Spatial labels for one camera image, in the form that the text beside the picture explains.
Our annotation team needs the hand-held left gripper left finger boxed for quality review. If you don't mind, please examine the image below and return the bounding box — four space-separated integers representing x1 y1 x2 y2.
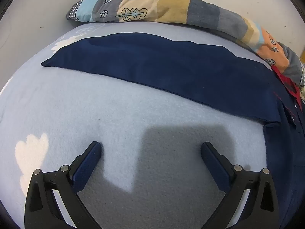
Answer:
24 141 103 229

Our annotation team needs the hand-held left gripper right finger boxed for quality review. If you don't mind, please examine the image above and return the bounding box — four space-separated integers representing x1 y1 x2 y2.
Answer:
201 142 280 229

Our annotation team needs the navy blue sweater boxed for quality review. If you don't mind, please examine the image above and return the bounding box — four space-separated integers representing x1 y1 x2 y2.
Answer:
41 32 305 229

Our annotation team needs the light blue cloud print blanket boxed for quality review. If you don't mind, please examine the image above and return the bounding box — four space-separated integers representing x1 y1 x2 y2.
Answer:
0 21 271 229

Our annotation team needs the patchwork leaf print quilt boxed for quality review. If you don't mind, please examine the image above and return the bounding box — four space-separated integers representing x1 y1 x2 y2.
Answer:
66 0 305 86

